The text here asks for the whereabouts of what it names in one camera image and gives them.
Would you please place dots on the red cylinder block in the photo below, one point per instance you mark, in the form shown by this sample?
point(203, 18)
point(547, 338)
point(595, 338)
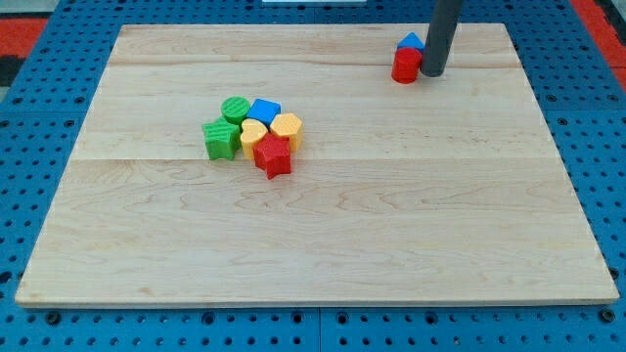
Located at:
point(406, 65)

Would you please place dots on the red star block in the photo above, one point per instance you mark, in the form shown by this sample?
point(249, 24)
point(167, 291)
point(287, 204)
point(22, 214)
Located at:
point(273, 155)

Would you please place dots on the green star block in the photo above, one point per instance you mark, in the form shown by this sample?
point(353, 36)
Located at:
point(221, 139)

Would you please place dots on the yellow hexagon block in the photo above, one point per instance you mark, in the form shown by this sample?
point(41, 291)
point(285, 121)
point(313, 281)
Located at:
point(290, 126)

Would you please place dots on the yellow heart block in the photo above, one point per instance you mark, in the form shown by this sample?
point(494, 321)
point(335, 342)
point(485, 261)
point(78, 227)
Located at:
point(253, 131)

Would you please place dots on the blue cube block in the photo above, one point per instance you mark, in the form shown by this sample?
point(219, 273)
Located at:
point(264, 111)

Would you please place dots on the green cylinder block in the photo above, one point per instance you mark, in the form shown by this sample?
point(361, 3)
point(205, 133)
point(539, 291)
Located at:
point(234, 109)

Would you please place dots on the light wooden board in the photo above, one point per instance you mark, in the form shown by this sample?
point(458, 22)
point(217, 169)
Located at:
point(446, 192)

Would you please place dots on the blue triangle block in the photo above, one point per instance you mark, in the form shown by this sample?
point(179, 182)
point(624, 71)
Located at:
point(412, 40)

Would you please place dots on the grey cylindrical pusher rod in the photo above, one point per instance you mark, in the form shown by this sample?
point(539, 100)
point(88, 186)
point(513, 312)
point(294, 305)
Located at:
point(440, 35)

